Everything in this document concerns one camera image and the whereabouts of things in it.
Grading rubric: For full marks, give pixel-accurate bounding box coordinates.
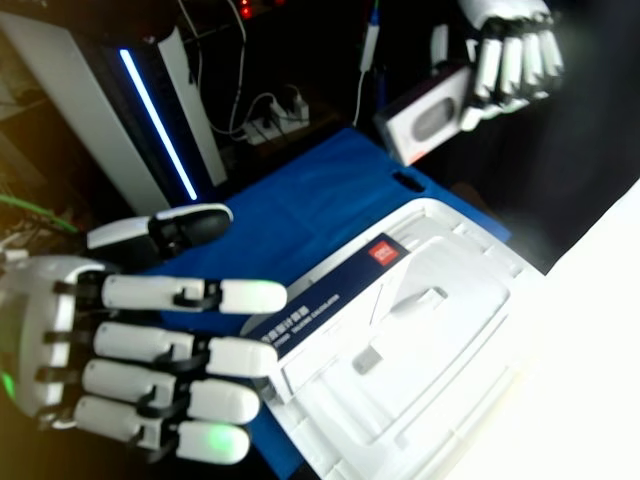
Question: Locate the white plastic tray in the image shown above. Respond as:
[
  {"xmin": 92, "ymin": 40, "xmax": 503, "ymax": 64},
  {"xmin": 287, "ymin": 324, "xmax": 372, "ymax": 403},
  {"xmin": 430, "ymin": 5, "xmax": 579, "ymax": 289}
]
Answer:
[{"xmin": 249, "ymin": 197, "xmax": 551, "ymax": 480}]

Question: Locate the blue cloth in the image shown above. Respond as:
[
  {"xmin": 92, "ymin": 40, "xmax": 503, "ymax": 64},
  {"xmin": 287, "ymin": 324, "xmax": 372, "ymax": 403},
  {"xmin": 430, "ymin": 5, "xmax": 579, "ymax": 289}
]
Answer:
[{"xmin": 142, "ymin": 127, "xmax": 514, "ymax": 480}]

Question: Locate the white cable with inline plug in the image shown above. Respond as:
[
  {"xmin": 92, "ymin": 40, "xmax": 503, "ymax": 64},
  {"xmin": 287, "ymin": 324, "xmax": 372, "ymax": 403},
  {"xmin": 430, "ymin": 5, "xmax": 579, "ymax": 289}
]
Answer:
[{"xmin": 351, "ymin": 0, "xmax": 384, "ymax": 129}]

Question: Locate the white power strip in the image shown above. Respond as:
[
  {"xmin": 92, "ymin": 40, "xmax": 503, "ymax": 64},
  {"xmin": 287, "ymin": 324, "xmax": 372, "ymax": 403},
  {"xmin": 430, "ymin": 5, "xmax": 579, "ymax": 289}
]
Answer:
[{"xmin": 243, "ymin": 87, "xmax": 311, "ymax": 147}]

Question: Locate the white calculator box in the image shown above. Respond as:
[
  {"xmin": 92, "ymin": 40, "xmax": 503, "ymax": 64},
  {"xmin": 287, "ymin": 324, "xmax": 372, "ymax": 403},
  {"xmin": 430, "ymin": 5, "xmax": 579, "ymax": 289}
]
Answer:
[{"xmin": 239, "ymin": 231, "xmax": 419, "ymax": 366}]

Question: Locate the thin white cable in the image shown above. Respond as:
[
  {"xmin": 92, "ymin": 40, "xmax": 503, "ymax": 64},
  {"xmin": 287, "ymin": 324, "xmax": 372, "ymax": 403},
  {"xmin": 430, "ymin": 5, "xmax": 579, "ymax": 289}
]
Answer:
[{"xmin": 207, "ymin": 0, "xmax": 281, "ymax": 139}]

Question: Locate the device with red lights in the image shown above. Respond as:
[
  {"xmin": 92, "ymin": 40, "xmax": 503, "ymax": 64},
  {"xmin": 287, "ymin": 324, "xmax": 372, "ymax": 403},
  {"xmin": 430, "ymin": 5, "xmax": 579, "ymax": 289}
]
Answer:
[{"xmin": 234, "ymin": 0, "xmax": 289, "ymax": 21}]

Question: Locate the grey mouse box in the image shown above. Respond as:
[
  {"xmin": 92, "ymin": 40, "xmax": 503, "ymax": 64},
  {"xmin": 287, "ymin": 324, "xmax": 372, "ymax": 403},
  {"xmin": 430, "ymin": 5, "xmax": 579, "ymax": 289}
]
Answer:
[{"xmin": 372, "ymin": 64, "xmax": 476, "ymax": 167}]

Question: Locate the white computer tower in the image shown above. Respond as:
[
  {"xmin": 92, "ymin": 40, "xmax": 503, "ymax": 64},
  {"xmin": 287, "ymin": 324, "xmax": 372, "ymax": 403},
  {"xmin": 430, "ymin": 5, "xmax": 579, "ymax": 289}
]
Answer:
[{"xmin": 0, "ymin": 9, "xmax": 229, "ymax": 217}]

